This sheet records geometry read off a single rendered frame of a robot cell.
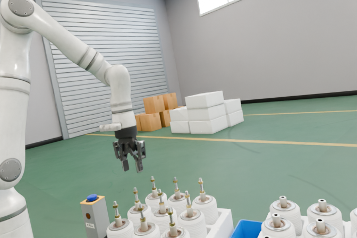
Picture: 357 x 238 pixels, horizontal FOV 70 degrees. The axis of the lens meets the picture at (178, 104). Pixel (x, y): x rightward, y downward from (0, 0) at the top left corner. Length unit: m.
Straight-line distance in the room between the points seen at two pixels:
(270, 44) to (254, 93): 1.19
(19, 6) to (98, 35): 5.77
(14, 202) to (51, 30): 0.46
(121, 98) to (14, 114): 0.29
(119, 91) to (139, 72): 6.13
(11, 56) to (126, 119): 0.36
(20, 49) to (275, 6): 5.73
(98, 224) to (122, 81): 0.61
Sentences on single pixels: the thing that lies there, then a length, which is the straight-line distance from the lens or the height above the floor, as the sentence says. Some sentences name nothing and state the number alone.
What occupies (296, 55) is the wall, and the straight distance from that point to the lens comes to 5.98.
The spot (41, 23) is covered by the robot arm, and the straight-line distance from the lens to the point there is 0.83.
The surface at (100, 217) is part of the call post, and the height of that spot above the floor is 0.24.
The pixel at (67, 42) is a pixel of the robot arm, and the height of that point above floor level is 0.89.
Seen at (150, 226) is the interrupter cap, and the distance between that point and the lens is 0.99.
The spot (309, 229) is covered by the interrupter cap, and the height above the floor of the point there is 0.25.
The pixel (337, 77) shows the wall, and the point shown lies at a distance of 5.78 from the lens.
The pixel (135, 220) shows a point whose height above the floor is 0.23.
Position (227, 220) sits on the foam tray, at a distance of 1.13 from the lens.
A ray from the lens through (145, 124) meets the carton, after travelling 4.73.
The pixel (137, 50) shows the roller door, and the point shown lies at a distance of 7.08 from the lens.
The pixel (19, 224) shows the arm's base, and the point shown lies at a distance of 0.79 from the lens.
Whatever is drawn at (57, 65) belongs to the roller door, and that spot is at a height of 1.57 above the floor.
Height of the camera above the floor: 0.71
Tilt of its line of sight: 4 degrees down
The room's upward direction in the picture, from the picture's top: 10 degrees counter-clockwise
